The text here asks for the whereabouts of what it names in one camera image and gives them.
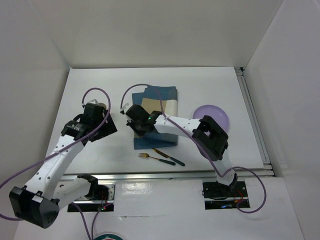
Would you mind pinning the purple plate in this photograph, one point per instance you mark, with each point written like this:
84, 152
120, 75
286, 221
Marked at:
218, 114

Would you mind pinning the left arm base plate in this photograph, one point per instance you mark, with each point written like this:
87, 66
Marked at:
91, 200

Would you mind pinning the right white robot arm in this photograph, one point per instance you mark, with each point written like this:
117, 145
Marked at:
208, 136

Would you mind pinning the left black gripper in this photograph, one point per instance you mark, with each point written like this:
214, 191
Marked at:
109, 128

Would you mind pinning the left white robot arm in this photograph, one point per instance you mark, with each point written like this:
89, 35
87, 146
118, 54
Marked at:
42, 197

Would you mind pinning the green round sticker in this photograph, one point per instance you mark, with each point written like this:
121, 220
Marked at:
108, 236

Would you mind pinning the aluminium right side rail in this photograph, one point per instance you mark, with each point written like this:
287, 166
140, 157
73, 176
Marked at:
267, 166

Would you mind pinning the aluminium rail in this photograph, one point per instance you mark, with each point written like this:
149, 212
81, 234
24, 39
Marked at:
267, 166
170, 175

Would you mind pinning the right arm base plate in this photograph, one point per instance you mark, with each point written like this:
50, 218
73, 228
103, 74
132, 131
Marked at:
217, 199

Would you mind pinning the aluminium front rail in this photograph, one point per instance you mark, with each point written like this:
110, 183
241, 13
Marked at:
170, 175

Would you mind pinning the beige paper cup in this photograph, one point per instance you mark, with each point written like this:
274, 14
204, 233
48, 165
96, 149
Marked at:
102, 105

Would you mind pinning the gold fork green handle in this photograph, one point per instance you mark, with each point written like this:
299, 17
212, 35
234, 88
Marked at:
147, 156

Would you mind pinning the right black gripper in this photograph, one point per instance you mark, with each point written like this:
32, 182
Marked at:
140, 132

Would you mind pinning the gold knife green handle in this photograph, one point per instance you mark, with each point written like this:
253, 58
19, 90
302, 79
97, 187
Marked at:
169, 157

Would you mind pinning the blue tan checked placemat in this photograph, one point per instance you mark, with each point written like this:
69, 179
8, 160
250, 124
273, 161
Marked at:
156, 98

